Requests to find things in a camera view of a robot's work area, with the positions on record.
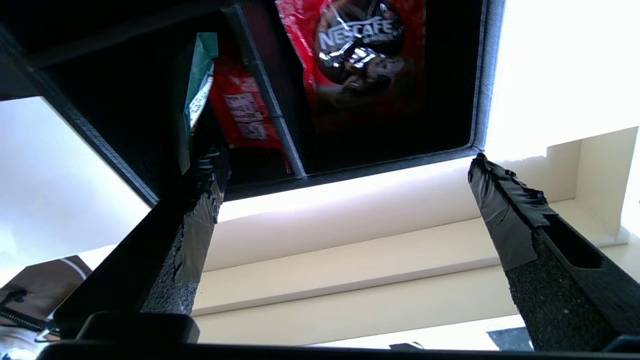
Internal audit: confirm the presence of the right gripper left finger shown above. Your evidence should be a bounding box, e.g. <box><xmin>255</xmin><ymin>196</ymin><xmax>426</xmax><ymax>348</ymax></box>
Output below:
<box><xmin>52</xmin><ymin>147</ymin><xmax>232</xmax><ymax>332</ymax></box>

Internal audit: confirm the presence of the black organizer box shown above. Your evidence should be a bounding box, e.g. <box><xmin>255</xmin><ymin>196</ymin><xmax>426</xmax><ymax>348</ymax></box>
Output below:
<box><xmin>0</xmin><ymin>0</ymin><xmax>506</xmax><ymax>208</ymax></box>

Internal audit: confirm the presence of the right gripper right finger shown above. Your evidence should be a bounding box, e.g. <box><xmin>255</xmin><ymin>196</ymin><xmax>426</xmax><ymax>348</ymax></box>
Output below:
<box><xmin>467</xmin><ymin>152</ymin><xmax>640</xmax><ymax>354</ymax></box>

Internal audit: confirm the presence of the green white sachet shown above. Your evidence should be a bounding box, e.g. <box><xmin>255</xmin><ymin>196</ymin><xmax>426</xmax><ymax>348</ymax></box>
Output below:
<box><xmin>172</xmin><ymin>32</ymin><xmax>220</xmax><ymax>176</ymax></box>

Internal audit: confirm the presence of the red Nescafe sachet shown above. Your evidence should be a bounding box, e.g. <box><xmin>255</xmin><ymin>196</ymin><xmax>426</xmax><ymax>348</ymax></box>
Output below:
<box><xmin>275</xmin><ymin>0</ymin><xmax>427</xmax><ymax>133</ymax></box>

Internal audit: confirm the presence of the red sachet white label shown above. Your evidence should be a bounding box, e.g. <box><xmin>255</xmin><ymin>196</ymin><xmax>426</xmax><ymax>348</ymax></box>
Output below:
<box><xmin>209</xmin><ymin>35</ymin><xmax>292</xmax><ymax>172</ymax></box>

